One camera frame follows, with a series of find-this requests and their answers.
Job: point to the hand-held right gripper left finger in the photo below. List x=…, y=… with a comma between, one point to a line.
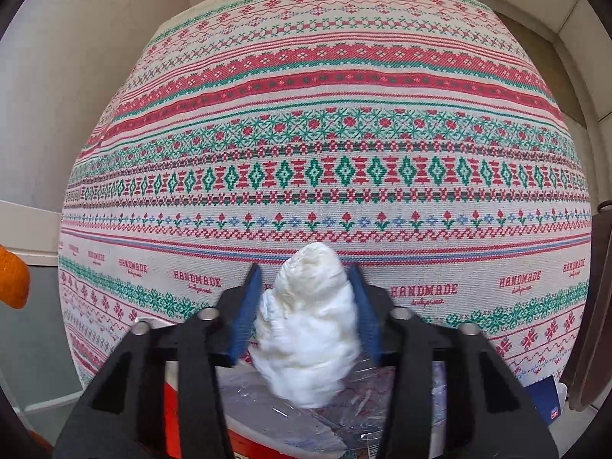
x=246, y=315

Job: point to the patterned red green tablecloth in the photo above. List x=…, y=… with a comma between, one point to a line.
x=306, y=129

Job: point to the red instant noodle bowl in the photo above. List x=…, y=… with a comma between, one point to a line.
x=267, y=447

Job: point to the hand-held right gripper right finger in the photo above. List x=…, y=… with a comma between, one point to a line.
x=366, y=315

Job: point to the clear plastic wrap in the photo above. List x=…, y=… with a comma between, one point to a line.
x=267, y=401

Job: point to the white tissue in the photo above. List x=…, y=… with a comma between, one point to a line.
x=306, y=334

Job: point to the orange peel piece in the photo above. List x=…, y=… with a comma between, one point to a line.
x=13, y=277

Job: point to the blue white drink carton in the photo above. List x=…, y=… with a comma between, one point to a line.
x=547, y=397

